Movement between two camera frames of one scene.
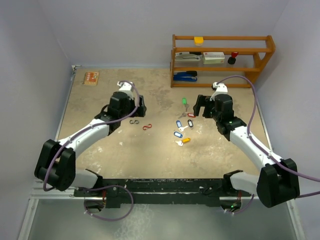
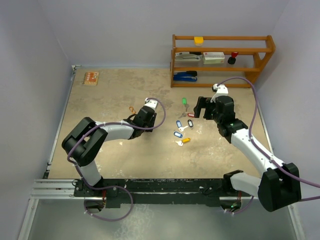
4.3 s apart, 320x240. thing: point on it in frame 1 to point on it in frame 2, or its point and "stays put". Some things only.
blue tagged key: [177, 134] stays put
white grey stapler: [187, 57] stays put
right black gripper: [202, 100] stays put
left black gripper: [139, 112] to [151, 121]
